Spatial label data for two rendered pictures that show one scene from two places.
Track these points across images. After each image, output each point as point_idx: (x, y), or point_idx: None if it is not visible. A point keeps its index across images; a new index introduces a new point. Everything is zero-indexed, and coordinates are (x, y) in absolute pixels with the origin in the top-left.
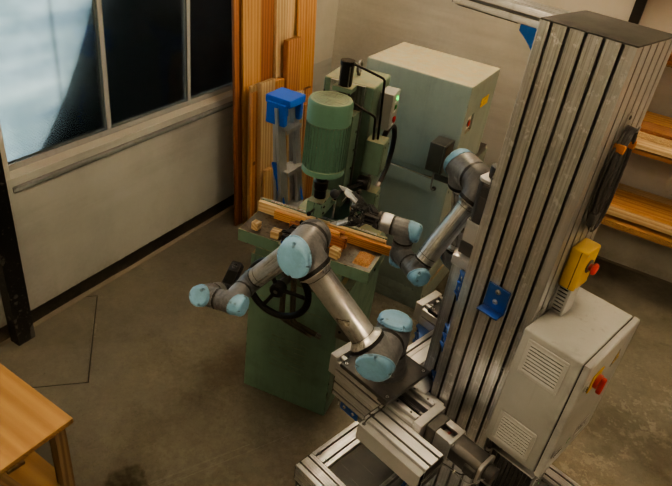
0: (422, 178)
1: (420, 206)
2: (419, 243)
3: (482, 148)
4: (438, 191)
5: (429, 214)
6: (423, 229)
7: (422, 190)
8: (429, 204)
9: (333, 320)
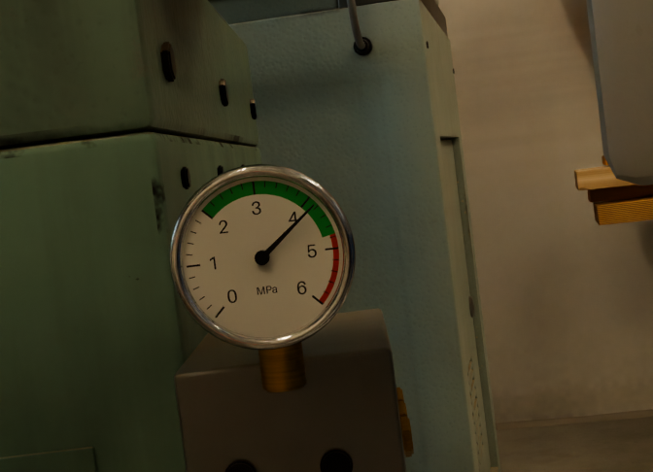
0: (299, 29)
1: (334, 164)
2: (392, 343)
3: (442, 14)
4: (387, 50)
5: (386, 180)
6: (385, 265)
7: (318, 84)
8: (369, 133)
9: (127, 420)
